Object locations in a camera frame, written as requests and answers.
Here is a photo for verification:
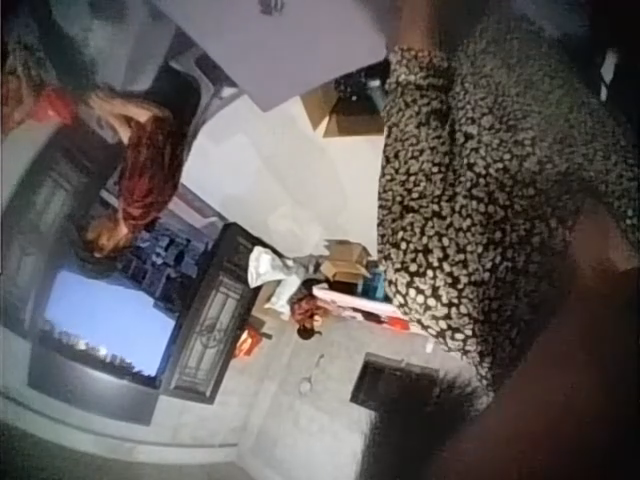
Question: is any window with dark frame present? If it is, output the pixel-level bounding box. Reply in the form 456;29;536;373
27;267;179;392

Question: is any cluttered dark shelf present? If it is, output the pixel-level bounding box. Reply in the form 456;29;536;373
127;219;214;299

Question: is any teal container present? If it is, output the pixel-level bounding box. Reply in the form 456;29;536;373
361;268;387;302

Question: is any dark square floor mat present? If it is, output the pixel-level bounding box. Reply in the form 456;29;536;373
348;351;442;412

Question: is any open brown cardboard box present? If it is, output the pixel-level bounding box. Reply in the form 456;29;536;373
318;239;374;297

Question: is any white box with red edge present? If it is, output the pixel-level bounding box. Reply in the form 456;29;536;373
311;283;412;333

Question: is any dark ornate glass door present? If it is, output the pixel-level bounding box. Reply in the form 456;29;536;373
162;222;262;404
0;133;124;284

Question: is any small red orange object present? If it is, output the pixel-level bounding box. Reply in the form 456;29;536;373
235;323;264;360

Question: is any flat brown cardboard box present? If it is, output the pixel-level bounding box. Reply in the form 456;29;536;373
299;82;387;139

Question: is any person's left hand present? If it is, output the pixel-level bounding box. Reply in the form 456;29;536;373
393;0;445;51

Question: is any reddish brown doll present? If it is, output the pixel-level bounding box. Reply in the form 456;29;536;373
288;293;325;342

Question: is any white cord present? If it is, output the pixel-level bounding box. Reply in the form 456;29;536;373
296;353;327;397

